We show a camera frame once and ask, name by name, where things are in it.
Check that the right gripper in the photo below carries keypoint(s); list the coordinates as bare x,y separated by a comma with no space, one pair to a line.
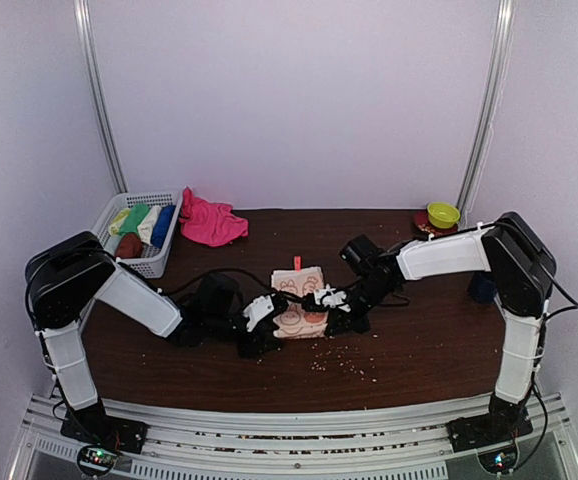
338,320

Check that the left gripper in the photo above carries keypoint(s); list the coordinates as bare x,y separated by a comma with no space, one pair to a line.
254,345

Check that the orange bunny pattern towel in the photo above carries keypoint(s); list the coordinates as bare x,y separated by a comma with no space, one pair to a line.
296,323

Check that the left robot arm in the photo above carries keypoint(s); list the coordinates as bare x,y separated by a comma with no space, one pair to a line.
76,274

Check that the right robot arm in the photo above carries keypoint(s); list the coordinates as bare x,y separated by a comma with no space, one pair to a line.
508,250

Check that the dark red plate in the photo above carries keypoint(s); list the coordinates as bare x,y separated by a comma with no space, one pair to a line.
421,222

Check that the pink crumpled towel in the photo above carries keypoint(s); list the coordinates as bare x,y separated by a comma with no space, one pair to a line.
210,223

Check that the lime green bowl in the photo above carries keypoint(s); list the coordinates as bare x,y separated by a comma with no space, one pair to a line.
443,215

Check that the blue rolled towel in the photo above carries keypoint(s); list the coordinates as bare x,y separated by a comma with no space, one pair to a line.
161,226

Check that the cream rolled towel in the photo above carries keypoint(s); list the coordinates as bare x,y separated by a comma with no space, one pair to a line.
146,226

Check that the dark red rolled towel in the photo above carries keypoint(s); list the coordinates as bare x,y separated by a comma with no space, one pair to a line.
130,246

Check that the white plastic basket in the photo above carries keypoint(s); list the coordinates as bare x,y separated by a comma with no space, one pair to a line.
153,261

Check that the green rolled towel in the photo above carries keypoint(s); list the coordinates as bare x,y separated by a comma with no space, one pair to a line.
134,218

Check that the yellow rolled towel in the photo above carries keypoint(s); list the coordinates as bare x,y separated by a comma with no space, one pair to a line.
117,222

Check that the left circuit board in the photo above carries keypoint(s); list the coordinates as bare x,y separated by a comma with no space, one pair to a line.
95,461

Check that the circuit board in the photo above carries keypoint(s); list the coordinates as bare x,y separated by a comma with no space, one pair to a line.
95,461
499,461

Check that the right circuit board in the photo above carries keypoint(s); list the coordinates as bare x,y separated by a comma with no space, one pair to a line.
499,461

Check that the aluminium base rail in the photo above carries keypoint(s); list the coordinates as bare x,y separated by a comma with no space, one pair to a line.
391,443

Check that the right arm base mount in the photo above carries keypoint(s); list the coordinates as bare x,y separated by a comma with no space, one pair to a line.
475,432

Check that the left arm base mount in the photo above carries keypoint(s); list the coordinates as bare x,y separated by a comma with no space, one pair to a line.
126,436

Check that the right aluminium frame post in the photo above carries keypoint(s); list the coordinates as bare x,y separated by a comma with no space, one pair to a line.
492,95

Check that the aluminium frame post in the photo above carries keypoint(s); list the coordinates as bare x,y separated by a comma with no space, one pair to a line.
492,95
87,41

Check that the left aluminium frame post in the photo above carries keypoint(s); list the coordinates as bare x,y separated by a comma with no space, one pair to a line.
87,41

